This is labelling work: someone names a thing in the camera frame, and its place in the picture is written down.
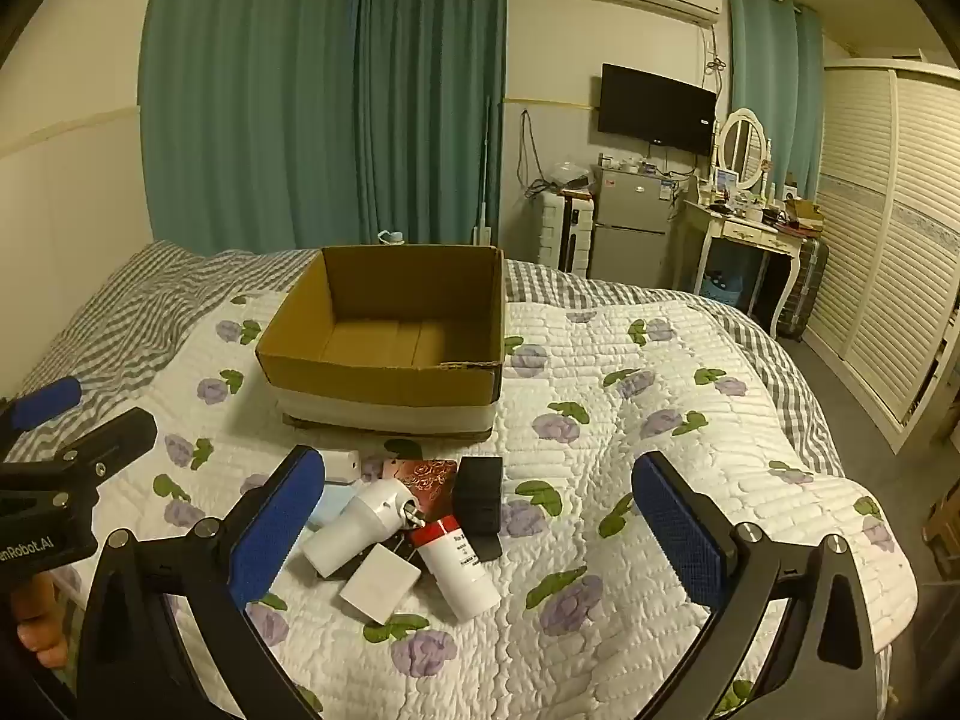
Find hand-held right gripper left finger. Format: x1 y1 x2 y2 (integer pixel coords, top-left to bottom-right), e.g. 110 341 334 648
75 445 327 720

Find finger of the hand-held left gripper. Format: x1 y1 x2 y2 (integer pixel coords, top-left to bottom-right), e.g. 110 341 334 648
0 376 83 458
0 409 158 500

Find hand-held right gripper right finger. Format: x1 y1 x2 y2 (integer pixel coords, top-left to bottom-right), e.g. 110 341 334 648
630 450 890 720

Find small white device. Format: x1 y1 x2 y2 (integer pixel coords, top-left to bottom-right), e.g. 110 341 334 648
322 450 362 487

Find white box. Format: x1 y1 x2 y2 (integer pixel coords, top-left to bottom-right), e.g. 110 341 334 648
339 546 422 625

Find red floral phone case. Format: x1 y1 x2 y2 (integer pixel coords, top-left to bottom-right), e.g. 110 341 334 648
382 457 458 522

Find brown cardboard box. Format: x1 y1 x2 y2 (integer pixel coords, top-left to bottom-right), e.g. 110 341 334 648
255 244 507 442

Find white bottle with red cap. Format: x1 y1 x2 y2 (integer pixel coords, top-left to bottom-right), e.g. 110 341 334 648
411 516 502 622

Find small black box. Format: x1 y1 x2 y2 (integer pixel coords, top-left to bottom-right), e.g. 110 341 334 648
454 456 505 537

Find person's left hand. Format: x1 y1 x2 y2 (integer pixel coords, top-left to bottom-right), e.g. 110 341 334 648
11 574 72 668

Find grey checked bed sheet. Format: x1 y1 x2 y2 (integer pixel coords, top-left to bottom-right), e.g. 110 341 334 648
15 240 845 477

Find blue basket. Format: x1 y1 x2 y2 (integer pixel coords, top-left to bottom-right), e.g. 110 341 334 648
701 270 743 307

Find brown wooden object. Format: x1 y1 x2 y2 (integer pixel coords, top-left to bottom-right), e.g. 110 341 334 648
921 480 960 563

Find dark suitcase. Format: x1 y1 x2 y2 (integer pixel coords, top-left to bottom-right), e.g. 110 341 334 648
776 232 830 342

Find white dressing table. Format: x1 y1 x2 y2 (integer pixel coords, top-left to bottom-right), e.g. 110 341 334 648
679 195 807 338

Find silver small fridge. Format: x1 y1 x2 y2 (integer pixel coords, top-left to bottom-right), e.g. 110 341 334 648
589 163 676 287

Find white suitcase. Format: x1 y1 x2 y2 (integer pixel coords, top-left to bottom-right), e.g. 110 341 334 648
536 191 597 275

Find teal curtain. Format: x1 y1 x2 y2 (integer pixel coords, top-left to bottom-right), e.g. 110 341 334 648
139 0 365 256
727 0 826 203
352 0 511 247

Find white louvered wardrobe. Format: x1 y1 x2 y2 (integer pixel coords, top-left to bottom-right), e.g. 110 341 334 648
799 56 960 455

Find clear plastic bag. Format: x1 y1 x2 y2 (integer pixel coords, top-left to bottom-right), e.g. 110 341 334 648
551 161 597 192

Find white oval vanity mirror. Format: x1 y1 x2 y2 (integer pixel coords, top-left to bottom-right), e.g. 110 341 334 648
712 109 773 192

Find white mop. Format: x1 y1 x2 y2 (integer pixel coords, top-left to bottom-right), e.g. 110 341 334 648
472 97 497 245

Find hanging wall cables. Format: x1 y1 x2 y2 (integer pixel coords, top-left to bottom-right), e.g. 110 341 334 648
516 109 552 200

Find black wall television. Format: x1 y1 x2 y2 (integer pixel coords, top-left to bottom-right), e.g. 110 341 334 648
598 64 717 156

